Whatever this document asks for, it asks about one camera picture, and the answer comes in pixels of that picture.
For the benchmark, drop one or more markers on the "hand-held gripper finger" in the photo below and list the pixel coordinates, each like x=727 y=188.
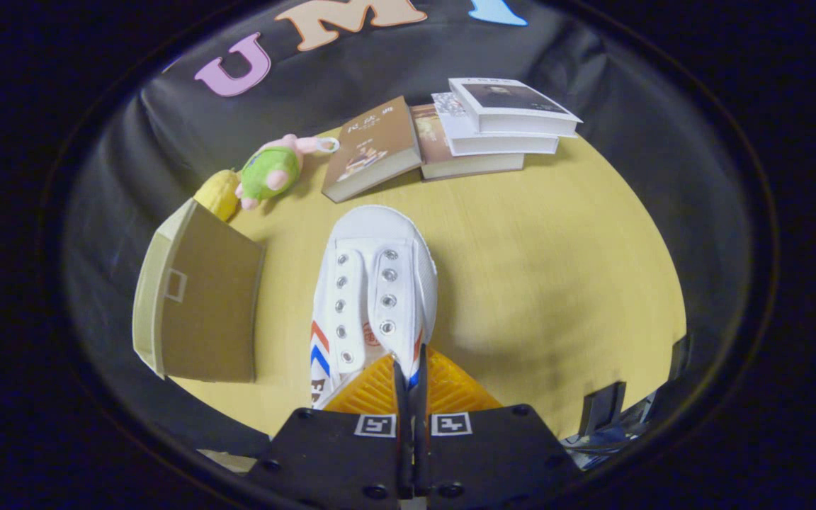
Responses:
x=402 y=404
x=420 y=404

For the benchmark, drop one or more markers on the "white canvas shoe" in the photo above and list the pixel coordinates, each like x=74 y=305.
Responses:
x=380 y=241

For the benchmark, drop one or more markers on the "beige fabric storage box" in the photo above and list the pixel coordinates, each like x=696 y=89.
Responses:
x=210 y=304

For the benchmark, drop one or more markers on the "dark floor equipment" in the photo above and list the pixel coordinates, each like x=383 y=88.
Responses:
x=603 y=407

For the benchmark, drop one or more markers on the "brown cover book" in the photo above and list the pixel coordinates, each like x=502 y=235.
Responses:
x=372 y=145

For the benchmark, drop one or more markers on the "thick brown book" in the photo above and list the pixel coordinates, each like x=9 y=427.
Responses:
x=429 y=142

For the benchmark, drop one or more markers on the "green and pink plush toy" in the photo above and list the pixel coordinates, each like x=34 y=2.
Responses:
x=270 y=173

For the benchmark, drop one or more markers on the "yellow plush ball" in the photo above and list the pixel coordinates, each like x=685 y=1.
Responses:
x=218 y=195

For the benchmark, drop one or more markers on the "white patterned cover book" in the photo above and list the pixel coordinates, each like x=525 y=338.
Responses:
x=461 y=120

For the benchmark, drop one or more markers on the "black backdrop cloth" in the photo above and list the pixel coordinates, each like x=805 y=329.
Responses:
x=592 y=92

